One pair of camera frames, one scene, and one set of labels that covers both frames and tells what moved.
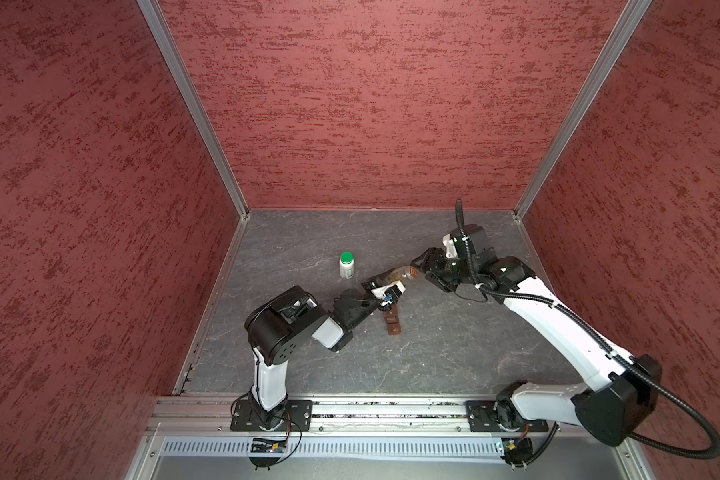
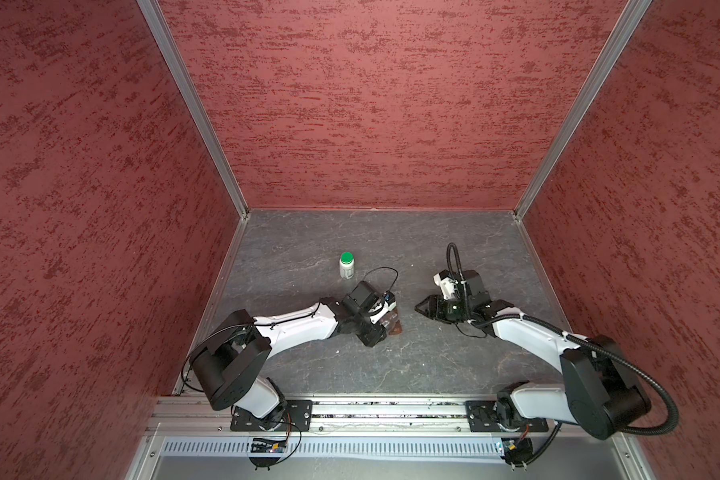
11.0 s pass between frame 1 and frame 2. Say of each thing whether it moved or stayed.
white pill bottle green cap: stayed
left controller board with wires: stayed
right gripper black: moved
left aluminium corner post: stayed
